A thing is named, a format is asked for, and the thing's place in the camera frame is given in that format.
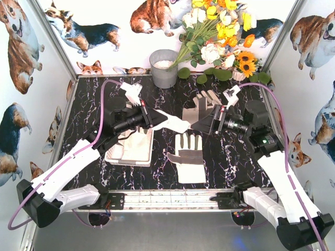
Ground artificial flower bouquet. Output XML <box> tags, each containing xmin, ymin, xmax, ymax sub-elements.
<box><xmin>174</xmin><ymin>1</ymin><xmax>279</xmax><ymax>81</ymax></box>

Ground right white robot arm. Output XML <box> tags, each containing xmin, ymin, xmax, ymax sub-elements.
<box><xmin>191</xmin><ymin>85</ymin><xmax>334</xmax><ymax>250</ymax></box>

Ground white perforated storage basket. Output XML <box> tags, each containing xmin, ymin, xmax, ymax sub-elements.
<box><xmin>104</xmin><ymin>103</ymin><xmax>157</xmax><ymax>168</ymax></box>

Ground aluminium front rail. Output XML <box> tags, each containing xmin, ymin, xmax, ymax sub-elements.
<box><xmin>55</xmin><ymin>185</ymin><xmax>256</xmax><ymax>213</ymax></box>

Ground small white sunflower pot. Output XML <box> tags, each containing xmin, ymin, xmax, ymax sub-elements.
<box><xmin>232</xmin><ymin>70</ymin><xmax>246</xmax><ymax>82</ymax></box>

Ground grey metal bucket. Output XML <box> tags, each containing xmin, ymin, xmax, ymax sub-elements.
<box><xmin>149</xmin><ymin>49</ymin><xmax>178</xmax><ymax>89</ymax></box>

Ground white glove green trim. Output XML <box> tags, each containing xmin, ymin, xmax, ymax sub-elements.
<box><xmin>167</xmin><ymin>133</ymin><xmax>206</xmax><ymax>184</ymax></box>

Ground white grey work glove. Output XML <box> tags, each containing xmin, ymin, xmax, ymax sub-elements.
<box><xmin>109</xmin><ymin>128</ymin><xmax>153</xmax><ymax>162</ymax></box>

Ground purple cable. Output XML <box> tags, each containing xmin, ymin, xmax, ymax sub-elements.
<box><xmin>238</xmin><ymin>82</ymin><xmax>328</xmax><ymax>251</ymax></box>
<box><xmin>7</xmin><ymin>79</ymin><xmax>125</xmax><ymax>231</ymax></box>

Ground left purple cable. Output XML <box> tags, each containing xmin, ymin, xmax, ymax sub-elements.
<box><xmin>7</xmin><ymin>79</ymin><xmax>125</xmax><ymax>231</ymax></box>

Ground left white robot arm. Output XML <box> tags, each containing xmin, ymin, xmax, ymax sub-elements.
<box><xmin>17</xmin><ymin>81</ymin><xmax>168</xmax><ymax>228</ymax></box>

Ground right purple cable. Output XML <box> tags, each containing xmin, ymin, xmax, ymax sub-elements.
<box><xmin>238</xmin><ymin>82</ymin><xmax>328</xmax><ymax>251</ymax></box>

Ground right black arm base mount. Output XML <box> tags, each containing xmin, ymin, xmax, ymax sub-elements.
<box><xmin>209</xmin><ymin>180</ymin><xmax>260</xmax><ymax>210</ymax></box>

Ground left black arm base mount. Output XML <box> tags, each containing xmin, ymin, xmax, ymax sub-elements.
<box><xmin>79</xmin><ymin>186</ymin><xmax>125</xmax><ymax>210</ymax></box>

